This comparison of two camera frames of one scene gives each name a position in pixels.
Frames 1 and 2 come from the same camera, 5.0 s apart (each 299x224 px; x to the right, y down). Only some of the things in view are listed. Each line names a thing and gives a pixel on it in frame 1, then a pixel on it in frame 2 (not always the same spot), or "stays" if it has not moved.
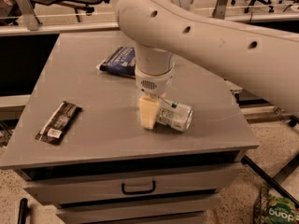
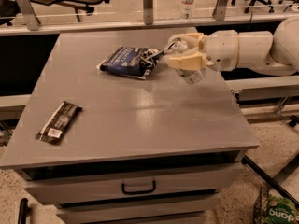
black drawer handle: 153,189 stays
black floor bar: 23,210 stays
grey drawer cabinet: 79,142 stays
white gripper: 154,84 -> 221,49
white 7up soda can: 177,115 -> 178,46
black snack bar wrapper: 56,128 stays
